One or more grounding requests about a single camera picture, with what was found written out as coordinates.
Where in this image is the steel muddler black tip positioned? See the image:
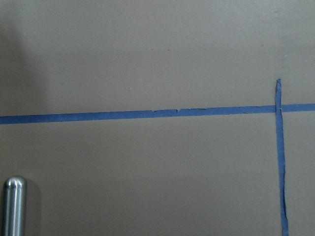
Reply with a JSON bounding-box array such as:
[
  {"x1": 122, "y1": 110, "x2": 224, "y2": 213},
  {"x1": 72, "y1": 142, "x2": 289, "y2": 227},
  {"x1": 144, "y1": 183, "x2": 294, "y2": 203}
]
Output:
[{"x1": 2, "y1": 176, "x2": 27, "y2": 236}]

